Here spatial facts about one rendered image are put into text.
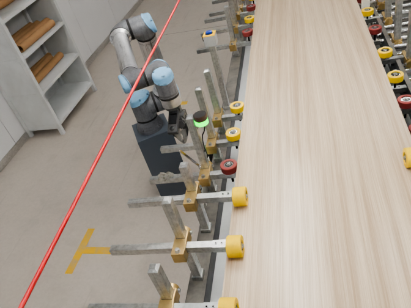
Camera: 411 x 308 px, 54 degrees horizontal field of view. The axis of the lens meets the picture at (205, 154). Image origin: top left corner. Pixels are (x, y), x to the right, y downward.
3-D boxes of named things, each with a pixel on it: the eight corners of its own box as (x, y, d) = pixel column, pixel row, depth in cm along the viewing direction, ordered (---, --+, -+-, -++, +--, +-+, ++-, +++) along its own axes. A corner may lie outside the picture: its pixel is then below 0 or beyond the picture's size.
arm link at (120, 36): (104, 22, 228) (116, 79, 177) (125, 15, 229) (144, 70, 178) (112, 41, 236) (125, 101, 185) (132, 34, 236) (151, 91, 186)
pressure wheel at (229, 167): (224, 187, 194) (218, 169, 187) (225, 176, 200) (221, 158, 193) (240, 186, 192) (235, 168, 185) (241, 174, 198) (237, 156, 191)
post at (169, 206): (194, 281, 170) (159, 202, 141) (196, 274, 173) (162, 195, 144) (202, 281, 170) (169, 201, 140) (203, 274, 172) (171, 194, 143)
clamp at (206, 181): (200, 187, 195) (197, 179, 192) (203, 168, 205) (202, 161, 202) (211, 186, 193) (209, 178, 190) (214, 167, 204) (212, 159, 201)
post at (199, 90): (215, 162, 227) (194, 89, 198) (216, 159, 230) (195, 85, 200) (221, 162, 226) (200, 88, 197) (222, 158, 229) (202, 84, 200)
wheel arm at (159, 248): (111, 256, 160) (107, 250, 158) (114, 249, 162) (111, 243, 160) (236, 252, 147) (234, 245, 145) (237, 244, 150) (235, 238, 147)
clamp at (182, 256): (172, 263, 151) (169, 254, 148) (179, 234, 161) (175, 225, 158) (188, 262, 150) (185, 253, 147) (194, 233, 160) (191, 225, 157)
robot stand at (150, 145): (163, 202, 314) (137, 142, 278) (156, 183, 334) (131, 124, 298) (193, 190, 317) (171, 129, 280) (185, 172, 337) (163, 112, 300)
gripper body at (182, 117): (189, 118, 193) (182, 97, 186) (186, 129, 187) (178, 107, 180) (174, 120, 195) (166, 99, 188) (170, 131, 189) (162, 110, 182)
